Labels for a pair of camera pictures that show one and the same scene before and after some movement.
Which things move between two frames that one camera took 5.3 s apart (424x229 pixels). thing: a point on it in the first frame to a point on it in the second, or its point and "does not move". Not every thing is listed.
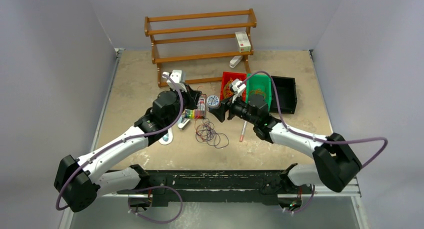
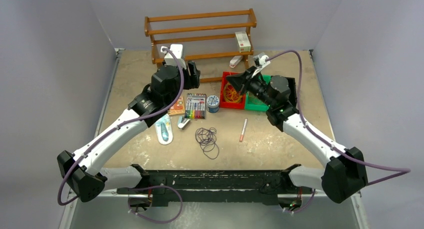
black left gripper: x=192 y=96 to x=193 y=75
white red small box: x=243 y=42 does not move
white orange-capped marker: x=243 y=131 does not move
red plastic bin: x=227 y=78 does not move
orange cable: x=203 y=130 to x=230 y=93
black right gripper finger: x=219 y=112 to x=242 y=81
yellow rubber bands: x=227 y=92 does not move
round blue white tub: x=213 y=101 does not move
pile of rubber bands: x=206 y=132 to x=207 y=139
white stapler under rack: x=235 y=60 does not move
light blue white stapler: x=182 y=123 does not move
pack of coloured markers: x=200 y=112 does not move
